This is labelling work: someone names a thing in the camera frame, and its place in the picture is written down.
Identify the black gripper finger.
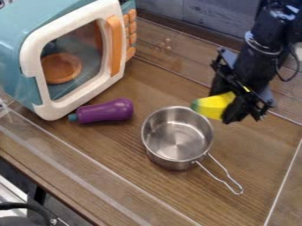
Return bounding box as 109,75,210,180
209,66,232,96
222,94,261,124

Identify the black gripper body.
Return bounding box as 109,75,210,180
211,48,274,121

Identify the yellow toy banana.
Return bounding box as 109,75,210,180
190,92,236,120

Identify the silver pot with wire handle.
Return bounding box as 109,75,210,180
141,106,245,195

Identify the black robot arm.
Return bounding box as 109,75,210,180
210,0,302,124

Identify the purple toy eggplant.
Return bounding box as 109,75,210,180
69,98,134,124

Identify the blue toy microwave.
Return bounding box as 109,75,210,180
0,0,137,121

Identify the clear acrylic barrier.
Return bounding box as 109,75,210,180
0,97,201,226

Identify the black cable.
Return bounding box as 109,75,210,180
0,202,52,226

